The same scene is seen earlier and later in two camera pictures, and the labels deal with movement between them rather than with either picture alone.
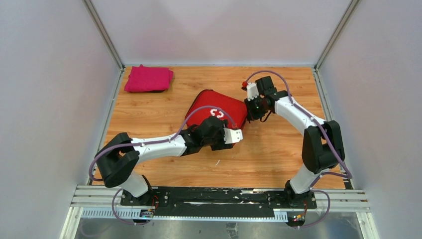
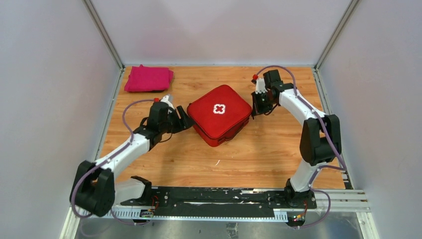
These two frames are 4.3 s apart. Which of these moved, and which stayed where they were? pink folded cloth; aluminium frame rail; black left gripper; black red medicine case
Moved: black left gripper; black red medicine case
Stayed: aluminium frame rail; pink folded cloth
